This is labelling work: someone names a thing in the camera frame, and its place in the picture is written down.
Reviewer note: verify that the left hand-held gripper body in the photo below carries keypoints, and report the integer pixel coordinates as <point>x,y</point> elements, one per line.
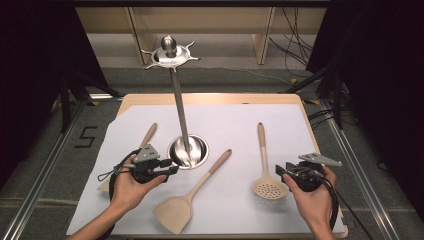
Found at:
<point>146,155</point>

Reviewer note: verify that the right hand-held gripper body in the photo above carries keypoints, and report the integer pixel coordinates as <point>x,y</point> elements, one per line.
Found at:
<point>308,176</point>

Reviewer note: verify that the beige slotted skimmer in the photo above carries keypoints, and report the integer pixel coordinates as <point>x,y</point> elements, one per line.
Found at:
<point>270,190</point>

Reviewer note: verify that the beige spoon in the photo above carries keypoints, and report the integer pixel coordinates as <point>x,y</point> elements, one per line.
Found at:
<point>150,131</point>

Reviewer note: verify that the beige spatula turner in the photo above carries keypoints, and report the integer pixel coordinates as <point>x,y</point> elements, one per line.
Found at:
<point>175,210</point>

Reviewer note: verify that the steel utensil rack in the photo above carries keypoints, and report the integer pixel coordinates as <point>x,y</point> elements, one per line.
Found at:
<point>180,110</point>

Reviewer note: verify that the person's right hand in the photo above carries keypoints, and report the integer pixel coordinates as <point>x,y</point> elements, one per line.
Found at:
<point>316,206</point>

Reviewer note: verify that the person's left hand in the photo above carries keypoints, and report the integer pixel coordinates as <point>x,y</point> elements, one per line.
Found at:
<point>128,193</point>

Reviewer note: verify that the white table cloth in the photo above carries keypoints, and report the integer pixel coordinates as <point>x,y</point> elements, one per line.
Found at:
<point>233,116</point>

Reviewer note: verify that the black metal stand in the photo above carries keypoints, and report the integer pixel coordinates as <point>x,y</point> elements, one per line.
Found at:
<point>338,106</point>
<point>65,106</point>

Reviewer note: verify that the black curtain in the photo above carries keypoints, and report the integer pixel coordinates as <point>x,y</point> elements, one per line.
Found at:
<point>33,66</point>
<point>383,83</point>

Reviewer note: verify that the wooden shelf unit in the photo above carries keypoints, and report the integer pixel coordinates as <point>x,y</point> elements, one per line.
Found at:
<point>206,20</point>

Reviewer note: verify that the aluminium floor rail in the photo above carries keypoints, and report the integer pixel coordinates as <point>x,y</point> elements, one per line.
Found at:
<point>36,193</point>
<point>363,170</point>

